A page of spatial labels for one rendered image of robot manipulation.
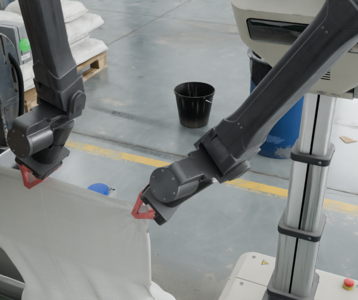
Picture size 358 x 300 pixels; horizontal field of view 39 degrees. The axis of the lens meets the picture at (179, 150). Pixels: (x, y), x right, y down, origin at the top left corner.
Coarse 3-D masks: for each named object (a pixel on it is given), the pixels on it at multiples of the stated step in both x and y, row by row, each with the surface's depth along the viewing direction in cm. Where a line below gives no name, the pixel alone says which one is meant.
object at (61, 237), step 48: (0, 192) 111; (48, 192) 104; (96, 192) 98; (0, 240) 119; (48, 240) 111; (96, 240) 104; (144, 240) 98; (48, 288) 111; (96, 288) 107; (144, 288) 105
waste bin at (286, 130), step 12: (252, 60) 299; (252, 72) 306; (264, 72) 296; (252, 84) 312; (300, 108) 304; (288, 120) 307; (300, 120) 309; (276, 132) 312; (288, 132) 311; (264, 144) 320; (276, 144) 317; (288, 144) 316; (264, 156) 325; (276, 156) 321; (288, 156) 321
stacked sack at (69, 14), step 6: (66, 0) 445; (12, 6) 427; (18, 6) 426; (66, 6) 422; (72, 6) 428; (78, 6) 434; (18, 12) 426; (66, 12) 418; (72, 12) 424; (78, 12) 430; (84, 12) 441; (66, 18) 414; (72, 18) 425
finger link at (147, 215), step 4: (148, 184) 91; (144, 188) 90; (140, 192) 90; (140, 200) 91; (136, 204) 93; (140, 204) 93; (148, 204) 91; (136, 208) 94; (152, 208) 90; (132, 212) 95; (136, 212) 94; (148, 212) 94; (152, 212) 93; (136, 216) 95; (140, 216) 94; (144, 216) 94; (148, 216) 93; (152, 216) 92
